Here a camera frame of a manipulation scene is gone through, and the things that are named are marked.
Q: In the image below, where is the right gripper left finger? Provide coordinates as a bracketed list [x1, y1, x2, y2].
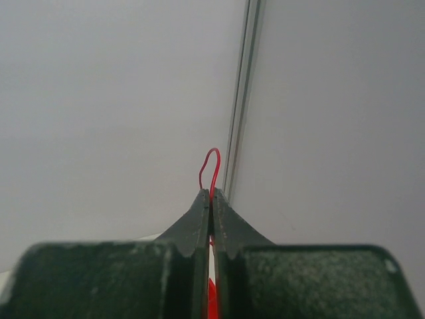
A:
[1, 189, 209, 318]

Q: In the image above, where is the single red wire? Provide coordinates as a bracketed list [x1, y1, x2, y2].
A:
[198, 147, 221, 319]

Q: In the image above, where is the right aluminium frame post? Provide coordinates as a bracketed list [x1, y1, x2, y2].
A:
[222, 0, 266, 201]

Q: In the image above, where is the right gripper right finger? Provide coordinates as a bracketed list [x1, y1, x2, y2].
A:
[212, 190, 422, 318]

